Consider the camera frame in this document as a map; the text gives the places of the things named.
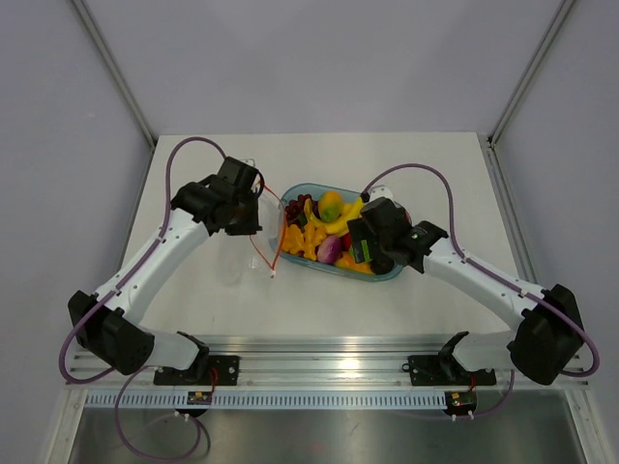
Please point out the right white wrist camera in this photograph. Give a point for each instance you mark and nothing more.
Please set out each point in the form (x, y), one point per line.
(380, 191)

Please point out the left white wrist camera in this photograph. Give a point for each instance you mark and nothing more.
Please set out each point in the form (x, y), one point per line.
(249, 161)

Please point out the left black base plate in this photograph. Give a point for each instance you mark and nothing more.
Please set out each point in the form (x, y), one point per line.
(210, 370)

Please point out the yellow ginger root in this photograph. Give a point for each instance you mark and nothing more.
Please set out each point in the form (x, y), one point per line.
(303, 242)

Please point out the aluminium frame post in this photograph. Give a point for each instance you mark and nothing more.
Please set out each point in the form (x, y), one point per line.
(533, 67)
(86, 18)

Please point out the aluminium mounting rail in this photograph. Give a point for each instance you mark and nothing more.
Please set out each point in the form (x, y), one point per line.
(319, 362)

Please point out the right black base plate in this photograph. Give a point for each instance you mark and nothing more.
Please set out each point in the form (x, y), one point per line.
(437, 371)

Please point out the small circuit board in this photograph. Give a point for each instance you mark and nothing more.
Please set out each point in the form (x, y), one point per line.
(461, 401)
(199, 398)

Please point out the purple onion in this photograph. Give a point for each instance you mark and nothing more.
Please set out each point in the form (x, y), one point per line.
(329, 251)

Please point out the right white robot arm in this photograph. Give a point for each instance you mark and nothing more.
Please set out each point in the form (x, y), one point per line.
(544, 329)

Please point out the purple grape bunch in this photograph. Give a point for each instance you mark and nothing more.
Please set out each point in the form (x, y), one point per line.
(294, 210)

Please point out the dark purple plum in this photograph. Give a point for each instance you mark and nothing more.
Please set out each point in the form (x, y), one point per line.
(382, 266)

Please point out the right aluminium frame post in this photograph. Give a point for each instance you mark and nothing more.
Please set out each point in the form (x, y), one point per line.
(533, 67)

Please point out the red apple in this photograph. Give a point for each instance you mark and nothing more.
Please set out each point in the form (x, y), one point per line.
(346, 241)

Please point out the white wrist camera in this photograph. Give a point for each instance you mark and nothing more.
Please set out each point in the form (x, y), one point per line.
(249, 161)
(380, 191)

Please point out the right small circuit board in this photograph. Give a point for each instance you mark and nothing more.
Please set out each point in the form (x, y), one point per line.
(461, 401)

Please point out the teal plastic food tray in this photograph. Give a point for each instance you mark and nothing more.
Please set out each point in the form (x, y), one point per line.
(315, 190)

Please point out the white slotted cable duct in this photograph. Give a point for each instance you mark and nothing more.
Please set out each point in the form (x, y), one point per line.
(272, 400)

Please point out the clear orange zip top bag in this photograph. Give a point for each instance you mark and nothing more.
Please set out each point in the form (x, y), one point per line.
(248, 258)

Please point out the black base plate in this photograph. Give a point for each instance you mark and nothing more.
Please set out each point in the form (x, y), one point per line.
(210, 370)
(437, 371)

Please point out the left aluminium frame post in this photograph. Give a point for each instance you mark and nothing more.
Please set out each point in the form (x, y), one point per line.
(86, 18)

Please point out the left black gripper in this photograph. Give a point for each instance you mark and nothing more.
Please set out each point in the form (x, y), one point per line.
(251, 226)

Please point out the yellow green mango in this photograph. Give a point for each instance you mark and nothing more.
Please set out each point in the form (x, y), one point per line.
(330, 205)

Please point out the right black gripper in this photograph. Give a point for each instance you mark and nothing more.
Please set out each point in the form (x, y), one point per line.
(360, 230)

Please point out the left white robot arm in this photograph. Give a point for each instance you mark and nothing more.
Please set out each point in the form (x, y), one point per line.
(107, 322)

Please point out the yellow banana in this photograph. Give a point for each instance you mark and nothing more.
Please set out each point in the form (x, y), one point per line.
(339, 227)

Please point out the left small circuit board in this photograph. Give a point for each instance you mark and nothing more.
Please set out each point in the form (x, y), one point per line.
(199, 398)

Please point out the green round vegetable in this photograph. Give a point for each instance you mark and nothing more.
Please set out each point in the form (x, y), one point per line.
(363, 252)

